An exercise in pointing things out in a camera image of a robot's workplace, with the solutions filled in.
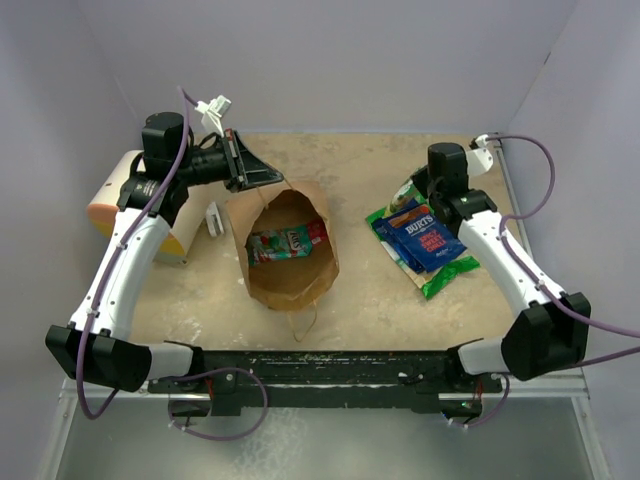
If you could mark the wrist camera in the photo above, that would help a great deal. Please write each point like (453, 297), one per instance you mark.
(479, 156)
(212, 113)

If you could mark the green yellow candy packet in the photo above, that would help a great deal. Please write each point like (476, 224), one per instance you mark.
(403, 197)

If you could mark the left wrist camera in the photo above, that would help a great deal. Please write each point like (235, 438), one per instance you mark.
(212, 113)

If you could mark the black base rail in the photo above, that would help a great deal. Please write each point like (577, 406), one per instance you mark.
(223, 382)

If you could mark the orange beige box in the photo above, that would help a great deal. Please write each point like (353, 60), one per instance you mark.
(102, 209)

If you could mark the blue Kettle chips bag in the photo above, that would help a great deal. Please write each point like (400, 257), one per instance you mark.
(384, 225)

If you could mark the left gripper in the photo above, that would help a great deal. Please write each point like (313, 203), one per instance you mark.
(243, 168)

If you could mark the small white clip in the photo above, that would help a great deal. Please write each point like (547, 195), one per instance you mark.
(213, 220)

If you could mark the brown paper bag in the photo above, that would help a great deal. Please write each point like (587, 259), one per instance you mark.
(287, 285)

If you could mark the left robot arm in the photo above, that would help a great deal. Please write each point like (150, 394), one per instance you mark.
(94, 346)

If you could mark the red green Fox's candy packet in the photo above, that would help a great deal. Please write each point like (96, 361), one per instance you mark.
(286, 243)

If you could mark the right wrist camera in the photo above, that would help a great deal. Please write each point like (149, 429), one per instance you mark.
(479, 156)

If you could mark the green white snack packet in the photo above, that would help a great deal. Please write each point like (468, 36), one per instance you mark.
(430, 284)

